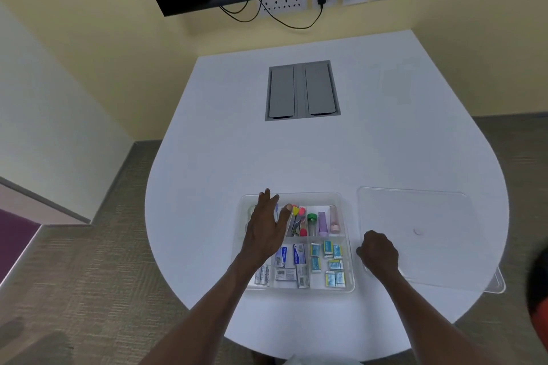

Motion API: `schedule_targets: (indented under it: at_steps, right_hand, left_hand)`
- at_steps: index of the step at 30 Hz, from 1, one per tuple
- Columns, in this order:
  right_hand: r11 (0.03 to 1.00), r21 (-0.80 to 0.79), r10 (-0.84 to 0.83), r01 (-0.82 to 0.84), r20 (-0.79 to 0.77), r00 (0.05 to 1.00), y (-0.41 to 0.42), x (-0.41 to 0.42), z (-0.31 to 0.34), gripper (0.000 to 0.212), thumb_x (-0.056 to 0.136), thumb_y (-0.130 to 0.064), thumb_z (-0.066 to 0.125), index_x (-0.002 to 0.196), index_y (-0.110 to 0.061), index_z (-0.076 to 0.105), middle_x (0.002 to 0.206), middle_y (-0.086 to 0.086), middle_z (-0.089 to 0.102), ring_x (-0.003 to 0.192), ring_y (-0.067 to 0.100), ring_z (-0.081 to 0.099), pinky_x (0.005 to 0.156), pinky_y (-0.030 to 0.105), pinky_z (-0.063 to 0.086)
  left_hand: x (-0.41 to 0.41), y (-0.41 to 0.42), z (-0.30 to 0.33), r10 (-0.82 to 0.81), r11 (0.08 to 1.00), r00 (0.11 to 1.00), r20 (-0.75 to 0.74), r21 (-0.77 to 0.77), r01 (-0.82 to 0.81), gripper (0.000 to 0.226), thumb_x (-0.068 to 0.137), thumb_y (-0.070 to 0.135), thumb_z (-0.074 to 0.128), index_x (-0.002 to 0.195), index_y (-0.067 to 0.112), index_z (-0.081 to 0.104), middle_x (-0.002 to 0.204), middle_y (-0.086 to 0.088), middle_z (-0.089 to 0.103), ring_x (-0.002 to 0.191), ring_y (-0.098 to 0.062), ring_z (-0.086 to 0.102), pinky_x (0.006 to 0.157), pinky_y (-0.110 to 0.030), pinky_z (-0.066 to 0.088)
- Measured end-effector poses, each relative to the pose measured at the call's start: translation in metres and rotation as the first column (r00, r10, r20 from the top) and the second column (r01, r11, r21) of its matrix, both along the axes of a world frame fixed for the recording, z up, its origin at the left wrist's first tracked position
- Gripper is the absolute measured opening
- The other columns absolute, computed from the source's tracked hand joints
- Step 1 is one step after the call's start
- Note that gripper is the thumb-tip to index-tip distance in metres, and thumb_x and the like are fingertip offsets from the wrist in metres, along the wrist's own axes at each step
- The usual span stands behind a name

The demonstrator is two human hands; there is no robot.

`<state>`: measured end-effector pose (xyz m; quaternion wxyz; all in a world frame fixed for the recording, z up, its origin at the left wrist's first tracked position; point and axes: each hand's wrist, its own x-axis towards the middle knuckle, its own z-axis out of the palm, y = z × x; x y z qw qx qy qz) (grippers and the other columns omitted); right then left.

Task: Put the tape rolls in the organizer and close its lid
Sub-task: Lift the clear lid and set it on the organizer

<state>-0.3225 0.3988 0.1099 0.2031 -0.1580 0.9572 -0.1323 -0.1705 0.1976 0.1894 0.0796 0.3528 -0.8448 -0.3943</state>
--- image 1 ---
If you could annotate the purple tube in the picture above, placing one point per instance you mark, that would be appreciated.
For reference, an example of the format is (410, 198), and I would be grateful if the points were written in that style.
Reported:
(323, 224)

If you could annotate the green-capped tube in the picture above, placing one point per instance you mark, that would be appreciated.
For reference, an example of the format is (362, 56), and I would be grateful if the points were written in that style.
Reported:
(312, 223)

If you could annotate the person's left hand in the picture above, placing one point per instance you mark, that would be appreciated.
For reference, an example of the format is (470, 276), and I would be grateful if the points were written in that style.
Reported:
(263, 234)

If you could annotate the pack of white batteries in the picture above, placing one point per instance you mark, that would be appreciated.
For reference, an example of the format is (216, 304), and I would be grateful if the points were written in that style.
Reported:
(262, 275)

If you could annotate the group of small teal boxes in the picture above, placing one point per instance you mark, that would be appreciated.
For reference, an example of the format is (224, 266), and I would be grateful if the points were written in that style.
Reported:
(327, 264)

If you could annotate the person's right forearm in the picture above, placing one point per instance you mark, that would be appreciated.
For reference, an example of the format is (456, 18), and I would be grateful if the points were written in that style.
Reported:
(424, 317)

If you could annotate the black and orange object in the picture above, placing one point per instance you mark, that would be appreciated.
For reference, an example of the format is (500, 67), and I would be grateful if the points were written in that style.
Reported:
(539, 292)

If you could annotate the person's left forearm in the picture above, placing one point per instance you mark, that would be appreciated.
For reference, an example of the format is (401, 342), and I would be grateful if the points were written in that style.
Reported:
(209, 313)

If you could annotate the person's left thumb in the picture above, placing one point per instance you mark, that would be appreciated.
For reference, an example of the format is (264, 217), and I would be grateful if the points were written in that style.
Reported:
(286, 215)

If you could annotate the pink tube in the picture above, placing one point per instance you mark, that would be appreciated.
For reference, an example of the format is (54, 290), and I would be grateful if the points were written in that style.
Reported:
(334, 219)

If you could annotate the clear plastic organizer tray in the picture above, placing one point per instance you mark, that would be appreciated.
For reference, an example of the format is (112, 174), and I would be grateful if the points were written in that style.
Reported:
(342, 215)

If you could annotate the silver metal tool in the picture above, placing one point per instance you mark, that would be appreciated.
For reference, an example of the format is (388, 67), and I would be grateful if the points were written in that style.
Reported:
(292, 228)

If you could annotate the white multi-socket wall panel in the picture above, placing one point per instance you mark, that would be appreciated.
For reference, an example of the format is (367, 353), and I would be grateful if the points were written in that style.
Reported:
(284, 3)

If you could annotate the blue pen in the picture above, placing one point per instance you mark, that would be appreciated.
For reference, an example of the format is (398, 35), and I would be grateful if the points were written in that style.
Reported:
(277, 208)

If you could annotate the pink highlighter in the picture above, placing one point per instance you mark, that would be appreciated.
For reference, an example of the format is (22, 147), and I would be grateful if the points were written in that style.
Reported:
(303, 223)

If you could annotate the person's right hand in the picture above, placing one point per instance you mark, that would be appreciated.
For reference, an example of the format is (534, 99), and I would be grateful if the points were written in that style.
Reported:
(379, 253)

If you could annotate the clear plastic lid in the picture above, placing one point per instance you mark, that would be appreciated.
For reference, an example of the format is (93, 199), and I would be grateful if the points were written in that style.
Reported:
(428, 232)

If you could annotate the blue white staple box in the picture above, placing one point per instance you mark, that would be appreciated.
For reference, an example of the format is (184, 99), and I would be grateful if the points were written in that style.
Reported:
(299, 254)
(281, 257)

